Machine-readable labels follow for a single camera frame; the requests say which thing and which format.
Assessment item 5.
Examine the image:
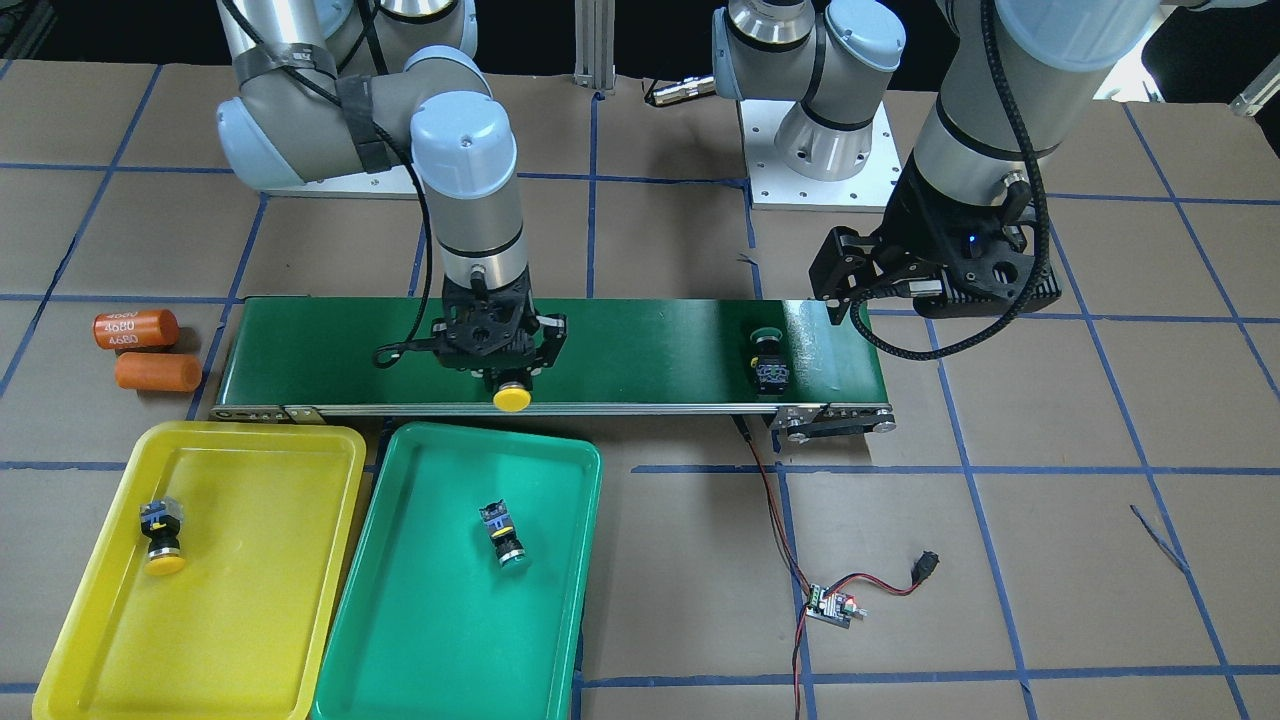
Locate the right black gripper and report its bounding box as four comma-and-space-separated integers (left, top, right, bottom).
431, 281, 568, 386

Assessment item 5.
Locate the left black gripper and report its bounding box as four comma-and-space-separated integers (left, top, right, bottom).
808, 179, 1036, 325

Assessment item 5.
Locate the yellow push button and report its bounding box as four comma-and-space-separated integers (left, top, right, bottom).
138, 496, 187, 577
492, 370, 532, 413

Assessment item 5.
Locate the green push button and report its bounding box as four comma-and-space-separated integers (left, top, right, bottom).
479, 500, 531, 571
749, 325, 791, 396

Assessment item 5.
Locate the plain orange cylinder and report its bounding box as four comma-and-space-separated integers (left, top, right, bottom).
114, 352, 204, 393

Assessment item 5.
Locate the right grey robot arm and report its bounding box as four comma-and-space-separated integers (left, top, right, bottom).
216, 1, 568, 395

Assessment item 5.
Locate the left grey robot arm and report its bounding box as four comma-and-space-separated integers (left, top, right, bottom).
712, 1, 1157, 324

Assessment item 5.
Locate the green conveyor belt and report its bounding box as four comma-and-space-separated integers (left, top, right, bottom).
210, 296, 896, 439

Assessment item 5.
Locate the yellow plastic tray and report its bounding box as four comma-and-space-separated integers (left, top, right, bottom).
31, 421, 366, 719

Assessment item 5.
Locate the small controller circuit board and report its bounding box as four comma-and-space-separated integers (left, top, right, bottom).
804, 583, 867, 629

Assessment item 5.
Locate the green plastic tray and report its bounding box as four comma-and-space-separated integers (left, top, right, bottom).
311, 421, 602, 719

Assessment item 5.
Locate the orange cylinder marked 4680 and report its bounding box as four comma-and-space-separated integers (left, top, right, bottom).
92, 309, 180, 351

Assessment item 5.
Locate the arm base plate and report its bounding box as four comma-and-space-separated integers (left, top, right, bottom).
262, 167, 416, 201
739, 100, 902, 213

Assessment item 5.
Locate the red black wire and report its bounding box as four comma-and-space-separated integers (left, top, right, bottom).
730, 415, 941, 720

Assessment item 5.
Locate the aluminium frame post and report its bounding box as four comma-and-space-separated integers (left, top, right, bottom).
573, 0, 616, 95

